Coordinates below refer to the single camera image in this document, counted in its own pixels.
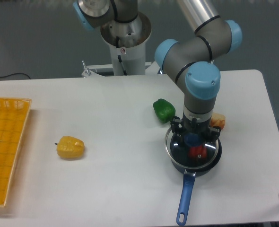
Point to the yellow bell pepper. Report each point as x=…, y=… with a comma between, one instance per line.
x=70, y=147

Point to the yellow woven basket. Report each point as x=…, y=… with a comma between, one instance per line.
x=14, y=114

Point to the glass pot lid blue knob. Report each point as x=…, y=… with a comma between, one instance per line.
x=177, y=150

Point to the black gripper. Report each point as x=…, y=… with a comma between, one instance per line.
x=195, y=131

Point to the dark pot blue handle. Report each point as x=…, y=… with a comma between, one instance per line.
x=185, y=199

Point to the green bell pepper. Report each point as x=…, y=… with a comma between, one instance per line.
x=164, y=110

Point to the red bell pepper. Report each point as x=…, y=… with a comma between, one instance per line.
x=197, y=152

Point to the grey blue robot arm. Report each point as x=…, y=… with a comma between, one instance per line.
x=188, y=65

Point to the toasted bread piece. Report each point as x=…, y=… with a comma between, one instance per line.
x=218, y=120

